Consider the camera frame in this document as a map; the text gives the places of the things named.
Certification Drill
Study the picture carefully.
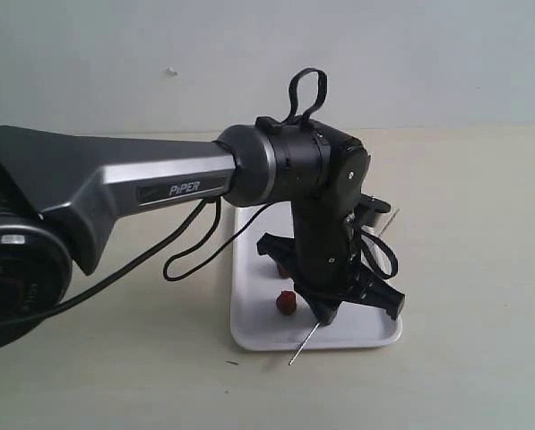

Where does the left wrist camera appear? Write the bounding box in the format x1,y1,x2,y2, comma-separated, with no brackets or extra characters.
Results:
354,194,392,228

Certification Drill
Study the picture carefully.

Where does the thin metal skewer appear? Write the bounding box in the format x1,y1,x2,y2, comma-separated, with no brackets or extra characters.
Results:
288,208,400,366

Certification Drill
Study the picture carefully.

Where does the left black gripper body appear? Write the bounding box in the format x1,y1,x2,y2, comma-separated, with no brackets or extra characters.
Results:
257,200,405,319

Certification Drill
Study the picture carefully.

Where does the dark brown round object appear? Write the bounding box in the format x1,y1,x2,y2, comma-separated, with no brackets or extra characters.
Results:
277,265,289,279

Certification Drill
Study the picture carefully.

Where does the white plastic tray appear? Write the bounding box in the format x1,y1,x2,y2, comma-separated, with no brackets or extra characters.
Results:
230,202,403,351

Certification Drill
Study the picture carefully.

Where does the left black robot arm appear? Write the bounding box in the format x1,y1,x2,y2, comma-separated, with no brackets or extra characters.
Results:
0,117,405,348

